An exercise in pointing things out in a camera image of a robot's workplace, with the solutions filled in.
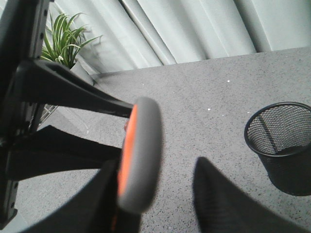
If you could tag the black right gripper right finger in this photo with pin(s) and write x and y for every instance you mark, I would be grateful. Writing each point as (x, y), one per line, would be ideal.
(221, 207)

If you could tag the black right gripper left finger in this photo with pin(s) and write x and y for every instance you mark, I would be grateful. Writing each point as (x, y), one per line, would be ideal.
(93, 210)

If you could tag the grey orange handled scissors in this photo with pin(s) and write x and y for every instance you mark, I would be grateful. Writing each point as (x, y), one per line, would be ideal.
(51, 150)

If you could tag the black mesh pen bucket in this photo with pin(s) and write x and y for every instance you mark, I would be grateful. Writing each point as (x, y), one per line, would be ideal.
(280, 134)

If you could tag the white plant pot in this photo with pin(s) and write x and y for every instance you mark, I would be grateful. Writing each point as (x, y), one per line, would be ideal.
(80, 72)

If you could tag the green potted plant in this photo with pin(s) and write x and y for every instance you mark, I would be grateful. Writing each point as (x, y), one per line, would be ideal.
(62, 41)

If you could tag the light grey curtain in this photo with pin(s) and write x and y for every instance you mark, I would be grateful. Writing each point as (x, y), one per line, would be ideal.
(134, 34)

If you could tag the black perforated metal frame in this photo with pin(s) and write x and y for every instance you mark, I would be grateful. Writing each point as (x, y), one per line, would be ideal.
(22, 26)

